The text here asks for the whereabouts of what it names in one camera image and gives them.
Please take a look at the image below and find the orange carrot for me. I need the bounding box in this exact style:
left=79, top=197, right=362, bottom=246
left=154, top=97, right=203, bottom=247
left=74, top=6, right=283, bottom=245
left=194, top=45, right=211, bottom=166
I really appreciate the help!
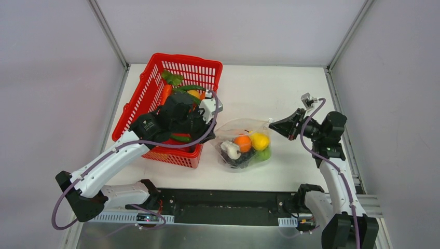
left=160, top=84, right=173, bottom=105

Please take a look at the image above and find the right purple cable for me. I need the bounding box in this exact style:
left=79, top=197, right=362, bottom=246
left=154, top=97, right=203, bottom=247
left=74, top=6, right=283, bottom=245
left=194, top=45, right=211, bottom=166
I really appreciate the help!
left=299, top=98, right=362, bottom=249

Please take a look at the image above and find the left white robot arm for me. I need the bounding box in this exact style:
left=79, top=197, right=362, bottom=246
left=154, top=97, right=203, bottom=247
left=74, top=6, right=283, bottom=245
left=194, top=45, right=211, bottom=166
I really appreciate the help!
left=51, top=90, right=223, bottom=230

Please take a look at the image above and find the red chili pepper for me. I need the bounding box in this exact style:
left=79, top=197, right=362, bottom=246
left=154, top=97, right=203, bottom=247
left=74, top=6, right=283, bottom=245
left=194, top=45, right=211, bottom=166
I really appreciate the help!
left=161, top=139, right=197, bottom=154

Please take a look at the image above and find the green cabbage ball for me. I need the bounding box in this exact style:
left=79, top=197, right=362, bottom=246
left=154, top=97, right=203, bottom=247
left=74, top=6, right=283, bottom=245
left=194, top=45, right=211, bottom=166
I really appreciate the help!
left=254, top=146, right=272, bottom=162

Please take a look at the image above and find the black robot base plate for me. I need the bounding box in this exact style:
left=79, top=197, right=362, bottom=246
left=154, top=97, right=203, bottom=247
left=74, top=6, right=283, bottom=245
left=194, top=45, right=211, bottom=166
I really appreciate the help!
left=139, top=188, right=314, bottom=226

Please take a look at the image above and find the green bean pod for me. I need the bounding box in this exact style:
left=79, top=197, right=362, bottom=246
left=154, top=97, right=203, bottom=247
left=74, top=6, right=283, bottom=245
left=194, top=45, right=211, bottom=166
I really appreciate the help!
left=173, top=85, right=206, bottom=92

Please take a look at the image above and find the green chili pepper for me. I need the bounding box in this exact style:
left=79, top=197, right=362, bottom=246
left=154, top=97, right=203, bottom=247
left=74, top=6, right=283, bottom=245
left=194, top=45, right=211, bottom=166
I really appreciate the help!
left=170, top=134, right=192, bottom=143

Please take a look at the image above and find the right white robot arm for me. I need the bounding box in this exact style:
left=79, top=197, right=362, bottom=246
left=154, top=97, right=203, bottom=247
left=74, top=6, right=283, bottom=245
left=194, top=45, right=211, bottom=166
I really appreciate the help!
left=269, top=108, right=379, bottom=248

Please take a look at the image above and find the yellow bell pepper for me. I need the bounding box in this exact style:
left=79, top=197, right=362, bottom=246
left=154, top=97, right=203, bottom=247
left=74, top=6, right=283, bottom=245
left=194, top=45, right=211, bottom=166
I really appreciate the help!
left=250, top=132, right=270, bottom=151

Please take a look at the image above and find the white garlic bulb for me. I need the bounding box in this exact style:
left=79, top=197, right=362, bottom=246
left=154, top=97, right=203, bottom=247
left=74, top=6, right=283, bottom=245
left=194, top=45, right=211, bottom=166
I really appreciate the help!
left=220, top=141, right=241, bottom=160

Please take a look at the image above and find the red plastic basket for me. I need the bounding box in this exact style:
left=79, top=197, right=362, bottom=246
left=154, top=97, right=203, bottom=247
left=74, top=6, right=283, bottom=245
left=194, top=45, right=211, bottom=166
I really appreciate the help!
left=112, top=53, right=223, bottom=169

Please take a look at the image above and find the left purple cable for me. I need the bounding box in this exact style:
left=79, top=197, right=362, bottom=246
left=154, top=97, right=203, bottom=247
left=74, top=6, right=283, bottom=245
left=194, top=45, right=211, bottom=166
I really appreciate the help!
left=51, top=90, right=219, bottom=231

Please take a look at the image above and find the purple cable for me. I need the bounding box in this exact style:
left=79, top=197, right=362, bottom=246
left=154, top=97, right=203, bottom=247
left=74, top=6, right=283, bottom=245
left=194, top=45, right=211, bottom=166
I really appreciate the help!
left=299, top=98, right=362, bottom=249
left=51, top=90, right=219, bottom=231

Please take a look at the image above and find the round yellow fruit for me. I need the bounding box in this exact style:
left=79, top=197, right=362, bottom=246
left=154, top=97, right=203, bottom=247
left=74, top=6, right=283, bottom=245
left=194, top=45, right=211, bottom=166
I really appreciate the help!
left=187, top=90, right=201, bottom=99

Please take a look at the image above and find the black grape bunch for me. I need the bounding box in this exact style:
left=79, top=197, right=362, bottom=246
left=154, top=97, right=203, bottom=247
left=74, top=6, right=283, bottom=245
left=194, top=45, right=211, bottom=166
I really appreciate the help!
left=221, top=149, right=256, bottom=169

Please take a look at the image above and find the clear zip top bag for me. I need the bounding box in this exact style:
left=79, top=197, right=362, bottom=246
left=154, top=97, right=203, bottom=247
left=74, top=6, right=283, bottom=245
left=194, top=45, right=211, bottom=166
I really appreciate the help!
left=211, top=118, right=272, bottom=172

